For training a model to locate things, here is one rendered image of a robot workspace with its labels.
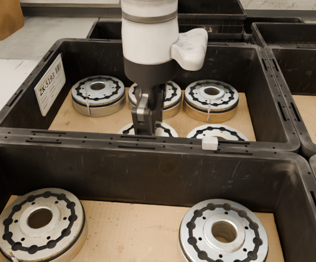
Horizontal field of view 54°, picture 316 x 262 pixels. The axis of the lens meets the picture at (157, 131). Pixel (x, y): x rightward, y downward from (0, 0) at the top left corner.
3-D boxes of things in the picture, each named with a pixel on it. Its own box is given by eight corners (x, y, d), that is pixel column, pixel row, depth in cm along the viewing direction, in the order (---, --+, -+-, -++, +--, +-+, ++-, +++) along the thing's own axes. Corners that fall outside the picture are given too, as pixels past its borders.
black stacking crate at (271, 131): (11, 193, 47) (-16, 136, 40) (70, 88, 70) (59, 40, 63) (277, 211, 45) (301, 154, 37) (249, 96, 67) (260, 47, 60)
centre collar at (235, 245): (204, 253, 34) (205, 250, 34) (200, 215, 38) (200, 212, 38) (249, 253, 34) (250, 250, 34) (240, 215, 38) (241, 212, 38)
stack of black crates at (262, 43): (245, 127, 165) (264, 47, 136) (237, 96, 188) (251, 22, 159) (322, 129, 164) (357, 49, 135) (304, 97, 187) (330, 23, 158)
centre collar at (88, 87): (81, 94, 59) (80, 91, 59) (90, 80, 63) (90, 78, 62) (105, 96, 58) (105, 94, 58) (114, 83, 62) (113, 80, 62)
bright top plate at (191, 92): (180, 107, 57) (181, 104, 56) (188, 79, 64) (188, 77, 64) (237, 114, 55) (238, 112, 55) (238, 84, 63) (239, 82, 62)
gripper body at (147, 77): (131, 32, 46) (135, 87, 52) (114, 58, 40) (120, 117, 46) (182, 36, 45) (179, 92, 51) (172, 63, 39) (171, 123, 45)
